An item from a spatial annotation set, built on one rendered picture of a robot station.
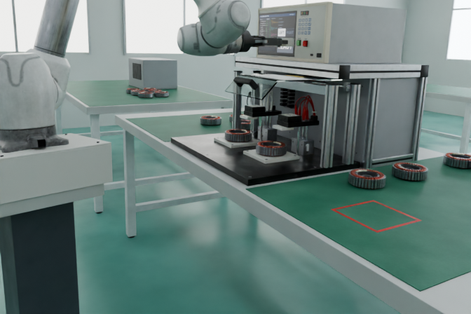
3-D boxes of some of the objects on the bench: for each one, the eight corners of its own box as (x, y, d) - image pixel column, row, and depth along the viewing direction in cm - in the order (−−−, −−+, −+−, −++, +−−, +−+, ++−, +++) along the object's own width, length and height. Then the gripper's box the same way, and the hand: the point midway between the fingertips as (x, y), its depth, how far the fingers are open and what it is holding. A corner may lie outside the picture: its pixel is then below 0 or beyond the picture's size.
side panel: (366, 169, 153) (374, 78, 147) (359, 167, 156) (368, 77, 149) (417, 160, 167) (427, 77, 160) (411, 158, 170) (420, 76, 163)
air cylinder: (266, 141, 182) (267, 129, 181) (257, 138, 188) (257, 125, 187) (276, 141, 184) (277, 128, 183) (267, 137, 191) (267, 125, 189)
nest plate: (265, 163, 149) (265, 160, 148) (242, 153, 161) (242, 150, 161) (299, 159, 156) (299, 155, 156) (275, 149, 169) (275, 146, 168)
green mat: (420, 291, 77) (420, 290, 77) (245, 189, 129) (245, 188, 129) (636, 207, 123) (636, 206, 123) (444, 156, 175) (444, 155, 175)
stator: (419, 172, 151) (420, 162, 150) (432, 182, 140) (434, 171, 139) (387, 171, 151) (387, 160, 150) (397, 181, 140) (399, 170, 139)
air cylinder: (303, 155, 161) (303, 141, 160) (290, 151, 168) (291, 137, 167) (313, 153, 164) (314, 139, 163) (301, 149, 170) (301, 136, 169)
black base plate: (247, 186, 132) (247, 179, 131) (170, 142, 186) (170, 137, 185) (359, 168, 155) (359, 162, 154) (261, 134, 209) (262, 129, 208)
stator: (233, 144, 171) (233, 134, 171) (219, 138, 181) (219, 129, 180) (256, 141, 177) (256, 132, 176) (242, 136, 186) (242, 127, 186)
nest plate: (230, 148, 169) (230, 145, 169) (214, 140, 182) (214, 137, 182) (263, 144, 177) (263, 141, 176) (244, 137, 189) (244, 134, 189)
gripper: (227, 51, 153) (282, 52, 164) (246, 52, 142) (303, 53, 153) (228, 29, 151) (283, 31, 163) (247, 29, 140) (305, 31, 152)
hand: (285, 42), depth 156 cm, fingers closed
